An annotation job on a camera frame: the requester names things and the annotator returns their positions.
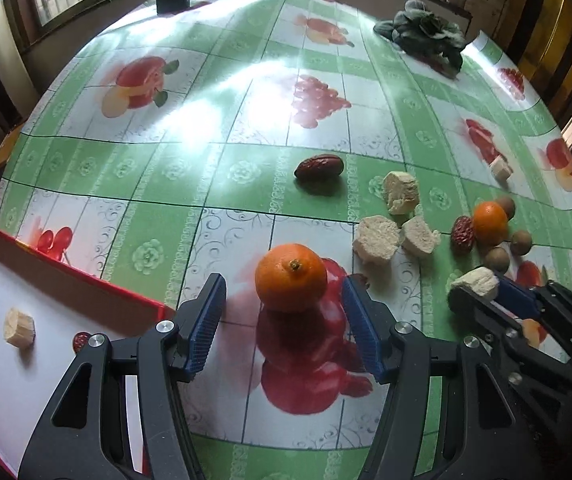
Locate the small orange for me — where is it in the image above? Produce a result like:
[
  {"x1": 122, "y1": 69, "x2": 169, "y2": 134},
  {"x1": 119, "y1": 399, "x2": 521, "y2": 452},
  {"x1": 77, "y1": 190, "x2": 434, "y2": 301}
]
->
[{"x1": 472, "y1": 201, "x2": 509, "y2": 247}]

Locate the large orange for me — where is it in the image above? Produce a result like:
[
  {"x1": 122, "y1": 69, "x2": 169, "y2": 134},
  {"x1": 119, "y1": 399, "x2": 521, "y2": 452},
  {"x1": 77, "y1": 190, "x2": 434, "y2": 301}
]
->
[{"x1": 255, "y1": 243, "x2": 328, "y2": 314}]

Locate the dark leafy vegetable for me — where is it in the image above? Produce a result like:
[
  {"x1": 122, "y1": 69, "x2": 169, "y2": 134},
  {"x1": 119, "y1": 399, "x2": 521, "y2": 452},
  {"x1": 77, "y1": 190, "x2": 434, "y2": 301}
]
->
[{"x1": 373, "y1": 0, "x2": 467, "y2": 73}]

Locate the green fruit-print tablecloth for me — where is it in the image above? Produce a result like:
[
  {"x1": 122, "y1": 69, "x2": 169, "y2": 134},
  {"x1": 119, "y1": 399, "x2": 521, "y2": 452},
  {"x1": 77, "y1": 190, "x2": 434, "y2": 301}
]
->
[{"x1": 0, "y1": 0, "x2": 572, "y2": 480}]

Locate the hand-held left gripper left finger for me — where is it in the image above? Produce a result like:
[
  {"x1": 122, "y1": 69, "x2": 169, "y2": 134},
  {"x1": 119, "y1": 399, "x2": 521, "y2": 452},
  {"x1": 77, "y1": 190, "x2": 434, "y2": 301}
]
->
[{"x1": 17, "y1": 273, "x2": 227, "y2": 480}]

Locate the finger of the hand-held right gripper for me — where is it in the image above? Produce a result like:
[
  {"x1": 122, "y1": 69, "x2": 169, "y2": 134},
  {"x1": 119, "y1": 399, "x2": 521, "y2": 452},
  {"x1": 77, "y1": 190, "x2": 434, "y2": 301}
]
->
[
  {"x1": 496, "y1": 276, "x2": 572, "y2": 361},
  {"x1": 448, "y1": 287, "x2": 572, "y2": 441}
]

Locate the red-rimmed white tray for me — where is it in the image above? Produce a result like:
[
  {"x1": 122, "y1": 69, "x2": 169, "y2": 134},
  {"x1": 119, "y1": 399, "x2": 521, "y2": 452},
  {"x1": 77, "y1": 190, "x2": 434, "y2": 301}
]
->
[{"x1": 0, "y1": 220, "x2": 177, "y2": 480}]

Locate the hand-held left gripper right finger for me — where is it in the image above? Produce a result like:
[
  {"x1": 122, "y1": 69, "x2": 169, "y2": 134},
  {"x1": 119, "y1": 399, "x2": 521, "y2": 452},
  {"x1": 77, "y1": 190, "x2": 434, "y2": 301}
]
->
[{"x1": 342, "y1": 273, "x2": 549, "y2": 480}]

